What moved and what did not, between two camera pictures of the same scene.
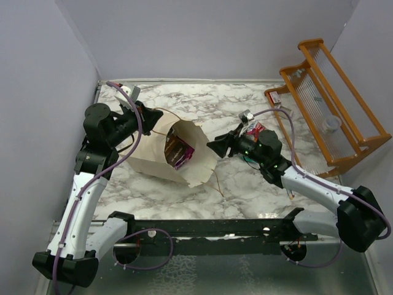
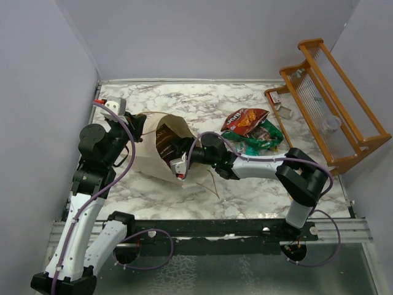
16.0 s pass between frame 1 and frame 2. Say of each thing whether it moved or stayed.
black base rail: stayed
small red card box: stayed
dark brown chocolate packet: moved
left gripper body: stayed
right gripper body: moved
